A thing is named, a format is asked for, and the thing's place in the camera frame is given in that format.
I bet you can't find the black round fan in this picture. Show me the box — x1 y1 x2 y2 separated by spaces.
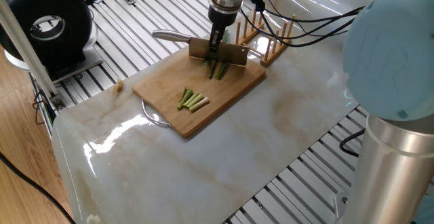
0 0 104 83

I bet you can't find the metal wire board loop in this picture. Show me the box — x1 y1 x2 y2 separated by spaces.
139 98 169 127

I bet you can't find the aluminium frame post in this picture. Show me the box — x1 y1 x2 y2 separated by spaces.
0 0 66 111

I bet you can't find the steel kitchen knife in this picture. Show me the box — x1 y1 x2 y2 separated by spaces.
152 30 249 67

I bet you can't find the bamboo cutting board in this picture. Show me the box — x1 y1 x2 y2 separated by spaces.
132 45 267 140

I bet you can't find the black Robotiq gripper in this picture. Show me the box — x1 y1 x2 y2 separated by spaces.
207 0 243 55

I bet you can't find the black floor cable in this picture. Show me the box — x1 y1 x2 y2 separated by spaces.
0 148 77 224

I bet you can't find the long green garlic leaf piece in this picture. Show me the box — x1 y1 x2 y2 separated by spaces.
214 62 231 81

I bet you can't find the wooden slotted rack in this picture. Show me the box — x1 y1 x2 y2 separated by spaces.
235 0 298 66

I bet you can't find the white marble pattern mat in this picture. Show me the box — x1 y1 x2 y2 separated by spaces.
53 0 401 224

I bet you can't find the short white garlic piece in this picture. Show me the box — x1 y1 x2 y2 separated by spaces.
190 98 210 113
184 96 206 110

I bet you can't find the short green garlic piece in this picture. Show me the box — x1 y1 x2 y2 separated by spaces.
177 88 195 110
180 94 200 109

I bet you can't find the green garlic stalk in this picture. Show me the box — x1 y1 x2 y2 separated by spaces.
202 57 219 77

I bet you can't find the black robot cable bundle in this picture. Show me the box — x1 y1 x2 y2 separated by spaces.
241 0 370 47

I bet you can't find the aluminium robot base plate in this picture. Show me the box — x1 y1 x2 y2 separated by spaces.
335 193 361 224

